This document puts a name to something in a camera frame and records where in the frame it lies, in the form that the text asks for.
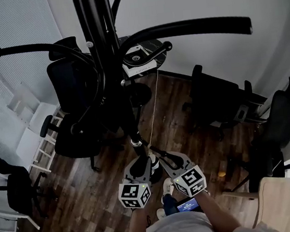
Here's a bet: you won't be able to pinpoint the person's left white shoe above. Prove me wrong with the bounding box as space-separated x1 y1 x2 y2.
156 207 168 220

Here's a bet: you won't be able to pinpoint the black low armchair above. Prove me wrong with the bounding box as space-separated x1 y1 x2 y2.
177 56 271 145

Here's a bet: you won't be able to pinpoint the light wooden chair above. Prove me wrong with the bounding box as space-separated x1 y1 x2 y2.
220 173 290 232

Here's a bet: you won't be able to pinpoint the person's right leg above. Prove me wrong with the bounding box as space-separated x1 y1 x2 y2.
161 194 180 216

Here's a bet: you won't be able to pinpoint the person's white shoe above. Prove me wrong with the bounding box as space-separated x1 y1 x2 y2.
156 207 168 220
159 177 177 203

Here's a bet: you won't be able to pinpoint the black mesh office chair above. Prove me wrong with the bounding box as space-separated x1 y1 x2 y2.
29 31 131 178

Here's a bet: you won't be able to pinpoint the thin beige rope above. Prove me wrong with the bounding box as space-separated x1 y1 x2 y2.
137 68 169 156

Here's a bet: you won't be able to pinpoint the person's left forearm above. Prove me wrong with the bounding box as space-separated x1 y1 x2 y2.
129 204 154 232

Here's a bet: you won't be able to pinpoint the person's right white shoe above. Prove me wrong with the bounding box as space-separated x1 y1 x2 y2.
159 177 177 203

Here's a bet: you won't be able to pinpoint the black office chair tall headrest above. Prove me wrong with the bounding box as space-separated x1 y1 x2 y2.
217 76 290 195

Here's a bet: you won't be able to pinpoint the round black marble table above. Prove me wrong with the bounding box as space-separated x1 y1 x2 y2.
114 31 173 108

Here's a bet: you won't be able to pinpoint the white window blinds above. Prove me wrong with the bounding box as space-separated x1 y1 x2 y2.
0 0 75 147

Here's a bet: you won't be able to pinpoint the white plastic bottle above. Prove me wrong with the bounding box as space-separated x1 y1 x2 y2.
147 152 165 184

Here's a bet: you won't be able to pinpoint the white flat box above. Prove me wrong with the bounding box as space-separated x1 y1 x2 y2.
120 43 158 79

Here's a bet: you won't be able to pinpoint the black metal coat rack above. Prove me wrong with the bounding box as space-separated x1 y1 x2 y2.
0 0 270 201

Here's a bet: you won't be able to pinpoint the person's grey shirt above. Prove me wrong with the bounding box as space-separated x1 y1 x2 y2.
143 200 280 232

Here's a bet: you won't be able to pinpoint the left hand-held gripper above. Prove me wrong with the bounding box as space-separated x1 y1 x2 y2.
113 155 159 212

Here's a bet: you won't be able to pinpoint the black device blue screen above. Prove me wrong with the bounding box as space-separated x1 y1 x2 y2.
175 196 203 216

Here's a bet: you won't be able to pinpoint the person's right forearm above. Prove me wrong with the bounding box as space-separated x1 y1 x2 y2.
195 187 245 232

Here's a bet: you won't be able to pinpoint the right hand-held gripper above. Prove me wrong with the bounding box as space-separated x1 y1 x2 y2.
157 147 209 201

